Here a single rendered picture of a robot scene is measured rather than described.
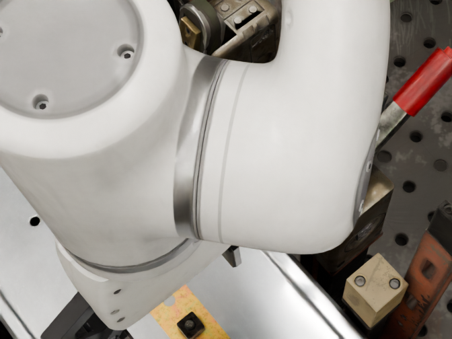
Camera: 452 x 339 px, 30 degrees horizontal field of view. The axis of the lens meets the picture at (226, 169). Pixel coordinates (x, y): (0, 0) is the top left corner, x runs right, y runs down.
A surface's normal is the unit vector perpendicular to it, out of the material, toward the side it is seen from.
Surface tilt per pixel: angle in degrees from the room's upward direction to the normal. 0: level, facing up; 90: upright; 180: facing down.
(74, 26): 0
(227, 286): 0
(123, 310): 90
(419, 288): 90
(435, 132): 0
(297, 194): 46
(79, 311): 31
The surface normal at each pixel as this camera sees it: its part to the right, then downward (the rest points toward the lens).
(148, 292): 0.56, 0.76
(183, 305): -0.07, -0.40
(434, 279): -0.77, 0.60
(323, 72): -0.26, 0.19
